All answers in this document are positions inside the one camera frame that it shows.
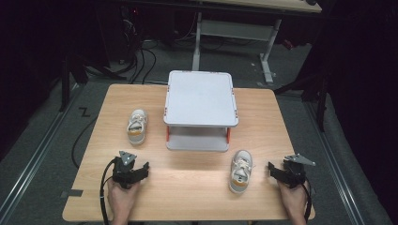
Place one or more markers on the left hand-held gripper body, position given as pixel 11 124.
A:
pixel 124 170

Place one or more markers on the black metal stand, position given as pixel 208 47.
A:
pixel 316 90
pixel 67 78

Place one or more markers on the small white and orange shoe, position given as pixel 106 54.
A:
pixel 137 126
pixel 241 172

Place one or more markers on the white two-tier shoe rack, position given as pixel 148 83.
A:
pixel 200 100

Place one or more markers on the metal floor rail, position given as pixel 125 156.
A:
pixel 34 156
pixel 338 168

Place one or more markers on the person's right hand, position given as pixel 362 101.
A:
pixel 292 198

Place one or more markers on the person's left hand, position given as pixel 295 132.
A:
pixel 122 197

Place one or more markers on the small red object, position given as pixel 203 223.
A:
pixel 288 44

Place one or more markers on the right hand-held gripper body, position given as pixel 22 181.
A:
pixel 294 172

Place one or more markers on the grey tape strip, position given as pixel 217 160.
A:
pixel 72 193

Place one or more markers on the white-framed desk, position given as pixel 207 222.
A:
pixel 234 29

